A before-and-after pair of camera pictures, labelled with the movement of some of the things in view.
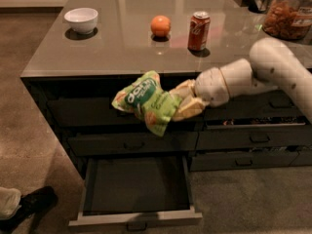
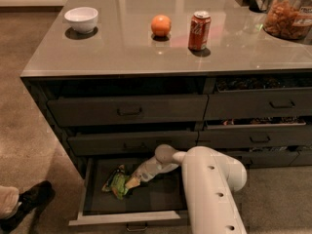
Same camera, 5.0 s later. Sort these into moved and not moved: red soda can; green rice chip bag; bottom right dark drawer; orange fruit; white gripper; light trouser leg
Moved: white gripper; green rice chip bag
Not moved: orange fruit; bottom right dark drawer; light trouser leg; red soda can
